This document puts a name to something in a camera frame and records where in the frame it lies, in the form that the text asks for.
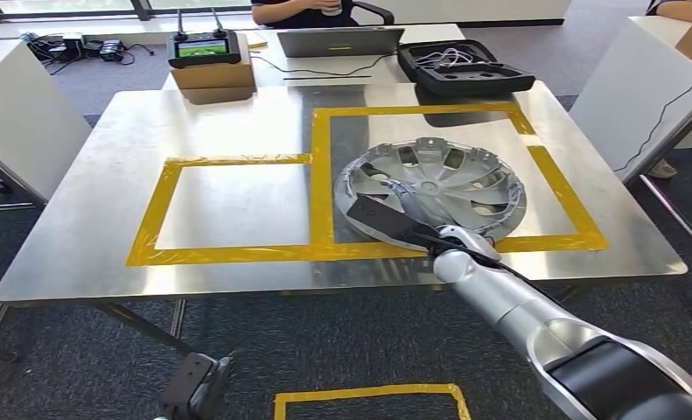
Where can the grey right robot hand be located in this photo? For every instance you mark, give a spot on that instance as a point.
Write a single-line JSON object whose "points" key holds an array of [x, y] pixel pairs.
{"points": [[412, 200]]}

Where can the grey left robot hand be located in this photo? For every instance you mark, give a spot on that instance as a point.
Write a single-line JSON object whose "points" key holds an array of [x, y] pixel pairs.
{"points": [[224, 382]]}

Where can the silver plastic wheel hubcap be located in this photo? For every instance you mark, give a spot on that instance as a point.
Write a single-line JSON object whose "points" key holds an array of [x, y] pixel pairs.
{"points": [[467, 174]]}

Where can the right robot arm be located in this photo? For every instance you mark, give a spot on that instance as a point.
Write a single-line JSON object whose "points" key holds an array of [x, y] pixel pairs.
{"points": [[525, 313]]}

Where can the steel workbench table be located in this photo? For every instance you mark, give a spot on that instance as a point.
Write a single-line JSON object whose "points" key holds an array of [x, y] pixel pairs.
{"points": [[90, 220]]}

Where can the black foam-lined open case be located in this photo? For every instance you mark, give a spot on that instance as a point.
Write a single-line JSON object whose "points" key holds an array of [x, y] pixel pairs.
{"points": [[467, 81]]}

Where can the yellow floor tape square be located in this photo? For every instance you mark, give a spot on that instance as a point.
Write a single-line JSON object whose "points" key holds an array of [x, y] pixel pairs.
{"points": [[369, 391]]}

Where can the white desk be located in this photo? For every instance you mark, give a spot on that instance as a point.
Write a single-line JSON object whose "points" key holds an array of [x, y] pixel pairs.
{"points": [[432, 32]]}

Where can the grey laptop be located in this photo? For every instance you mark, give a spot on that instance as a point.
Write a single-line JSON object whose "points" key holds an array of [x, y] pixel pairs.
{"points": [[340, 42]]}

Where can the green drink cup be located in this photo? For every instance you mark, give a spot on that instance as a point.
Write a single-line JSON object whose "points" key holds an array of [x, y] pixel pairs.
{"points": [[331, 9]]}

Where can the yellow paper note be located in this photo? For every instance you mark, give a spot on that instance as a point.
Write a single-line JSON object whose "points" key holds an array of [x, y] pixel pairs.
{"points": [[255, 40]]}

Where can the person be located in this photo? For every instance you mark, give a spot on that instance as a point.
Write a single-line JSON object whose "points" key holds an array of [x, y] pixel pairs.
{"points": [[287, 14], [687, 9]]}

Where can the steel table with white panel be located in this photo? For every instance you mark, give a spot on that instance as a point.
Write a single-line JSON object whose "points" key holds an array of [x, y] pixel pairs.
{"points": [[624, 87], [21, 116]]}

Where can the black remote controller with screen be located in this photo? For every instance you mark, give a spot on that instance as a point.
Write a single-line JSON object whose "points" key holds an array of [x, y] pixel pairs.
{"points": [[203, 49]]}

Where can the large yellow table tape frame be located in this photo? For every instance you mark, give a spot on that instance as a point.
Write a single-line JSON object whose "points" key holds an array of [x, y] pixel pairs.
{"points": [[320, 191]]}

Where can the small yellow table tape frame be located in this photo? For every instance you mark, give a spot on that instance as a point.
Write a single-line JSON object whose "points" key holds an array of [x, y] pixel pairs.
{"points": [[154, 214]]}

